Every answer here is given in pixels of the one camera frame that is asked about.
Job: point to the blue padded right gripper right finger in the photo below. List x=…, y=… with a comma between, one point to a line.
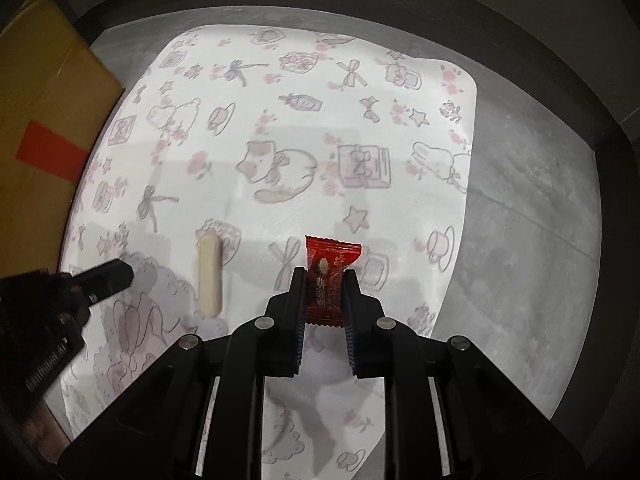
x=363, y=340

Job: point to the beige oblong bar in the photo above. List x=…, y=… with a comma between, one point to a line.
x=209, y=275

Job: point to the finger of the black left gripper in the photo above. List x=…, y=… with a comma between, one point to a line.
x=101, y=282

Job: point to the red candy wrapper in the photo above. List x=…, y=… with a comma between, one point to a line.
x=326, y=262

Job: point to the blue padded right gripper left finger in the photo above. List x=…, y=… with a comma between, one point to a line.
x=285, y=339

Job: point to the brown cardboard box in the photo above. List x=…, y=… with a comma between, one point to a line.
x=55, y=97

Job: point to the white patterned mat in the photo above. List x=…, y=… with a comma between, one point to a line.
x=265, y=136

